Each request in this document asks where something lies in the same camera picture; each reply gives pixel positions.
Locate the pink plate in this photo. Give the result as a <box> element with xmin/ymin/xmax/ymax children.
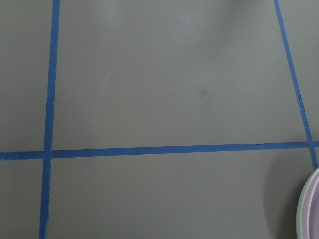
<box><xmin>304</xmin><ymin>169</ymin><xmax>319</xmax><ymax>239</ymax></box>

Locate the cream plate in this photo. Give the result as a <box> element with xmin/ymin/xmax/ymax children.
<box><xmin>296</xmin><ymin>168</ymin><xmax>318</xmax><ymax>239</ymax></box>

